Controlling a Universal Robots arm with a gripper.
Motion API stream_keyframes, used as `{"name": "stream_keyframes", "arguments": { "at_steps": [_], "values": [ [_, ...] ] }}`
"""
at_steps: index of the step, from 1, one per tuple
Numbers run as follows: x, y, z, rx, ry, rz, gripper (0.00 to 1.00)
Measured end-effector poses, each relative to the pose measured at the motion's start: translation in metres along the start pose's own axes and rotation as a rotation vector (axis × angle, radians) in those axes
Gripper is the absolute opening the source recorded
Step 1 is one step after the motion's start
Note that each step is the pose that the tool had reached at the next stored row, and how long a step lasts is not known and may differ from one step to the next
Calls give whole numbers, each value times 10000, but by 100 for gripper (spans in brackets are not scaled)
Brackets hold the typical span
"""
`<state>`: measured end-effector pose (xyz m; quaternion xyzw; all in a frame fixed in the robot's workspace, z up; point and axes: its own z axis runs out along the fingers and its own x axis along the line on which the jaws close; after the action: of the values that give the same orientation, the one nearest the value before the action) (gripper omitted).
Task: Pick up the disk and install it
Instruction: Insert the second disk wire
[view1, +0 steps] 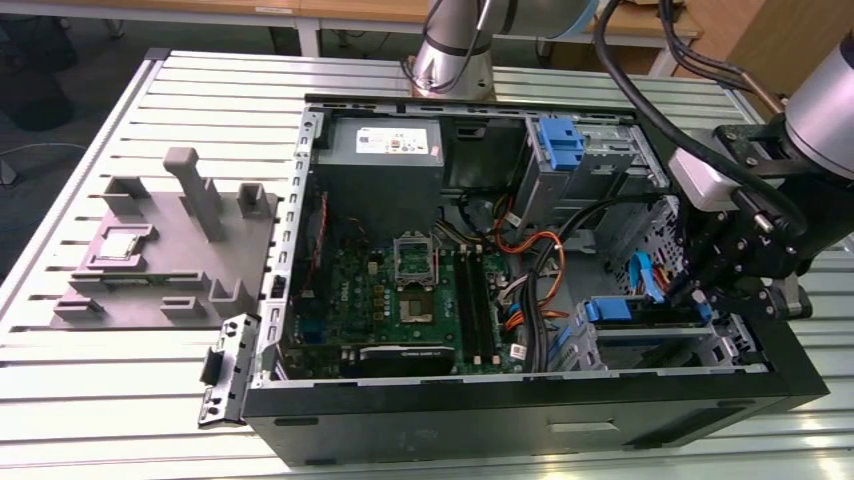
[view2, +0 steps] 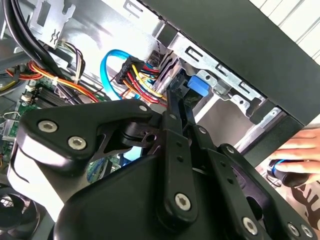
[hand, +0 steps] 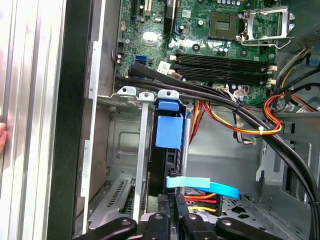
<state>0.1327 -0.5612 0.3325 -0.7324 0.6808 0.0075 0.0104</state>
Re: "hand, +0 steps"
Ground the metal drive cage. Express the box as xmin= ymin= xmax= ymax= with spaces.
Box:
xmin=254 ymin=109 xmax=320 ymax=226

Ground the CPU socket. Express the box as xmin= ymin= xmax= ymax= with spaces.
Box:
xmin=208 ymin=11 xmax=238 ymax=41

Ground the black expansion slot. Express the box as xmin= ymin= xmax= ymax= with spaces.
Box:
xmin=129 ymin=0 xmax=141 ymax=28

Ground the person's hand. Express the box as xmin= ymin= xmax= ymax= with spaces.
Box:
xmin=0 ymin=122 xmax=8 ymax=161

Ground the multicoloured power wire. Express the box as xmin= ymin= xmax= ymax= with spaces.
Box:
xmin=184 ymin=192 xmax=224 ymax=217

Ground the white barcode label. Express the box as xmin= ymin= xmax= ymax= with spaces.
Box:
xmin=156 ymin=61 xmax=171 ymax=75

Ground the metal disk bay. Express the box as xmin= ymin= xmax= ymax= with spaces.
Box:
xmin=87 ymin=86 xmax=191 ymax=226

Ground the metal socket cover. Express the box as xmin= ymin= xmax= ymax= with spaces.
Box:
xmin=241 ymin=5 xmax=296 ymax=48

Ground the hard disk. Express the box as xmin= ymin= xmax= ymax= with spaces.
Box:
xmin=147 ymin=97 xmax=191 ymax=201

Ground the white expansion slot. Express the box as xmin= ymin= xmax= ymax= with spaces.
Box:
xmin=142 ymin=0 xmax=153 ymax=16

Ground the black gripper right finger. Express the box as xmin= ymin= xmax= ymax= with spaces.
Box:
xmin=174 ymin=193 xmax=286 ymax=240

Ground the green motherboard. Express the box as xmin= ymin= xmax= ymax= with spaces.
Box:
xmin=116 ymin=0 xmax=278 ymax=106

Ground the locking lever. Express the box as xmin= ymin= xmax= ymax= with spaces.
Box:
xmin=239 ymin=36 xmax=300 ymax=50

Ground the blue data wire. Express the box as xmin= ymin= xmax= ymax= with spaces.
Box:
xmin=166 ymin=176 xmax=241 ymax=200

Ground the blue board connector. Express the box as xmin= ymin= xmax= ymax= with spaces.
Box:
xmin=134 ymin=54 xmax=150 ymax=67

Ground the orange red wire bundle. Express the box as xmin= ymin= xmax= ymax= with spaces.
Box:
xmin=188 ymin=93 xmax=285 ymax=146

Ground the black cable bundle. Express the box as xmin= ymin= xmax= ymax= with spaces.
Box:
xmin=115 ymin=61 xmax=320 ymax=240

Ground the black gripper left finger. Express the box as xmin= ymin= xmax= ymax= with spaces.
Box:
xmin=81 ymin=194 xmax=176 ymax=240

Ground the black PC case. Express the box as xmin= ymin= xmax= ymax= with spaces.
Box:
xmin=47 ymin=0 xmax=320 ymax=240

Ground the grey power supply unit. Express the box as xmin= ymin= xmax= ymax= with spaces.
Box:
xmin=276 ymin=0 xmax=320 ymax=55

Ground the black RAM slot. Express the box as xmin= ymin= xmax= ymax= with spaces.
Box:
xmin=174 ymin=68 xmax=273 ymax=79
xmin=174 ymin=52 xmax=273 ymax=64
xmin=174 ymin=61 xmax=273 ymax=71
xmin=174 ymin=74 xmax=273 ymax=85

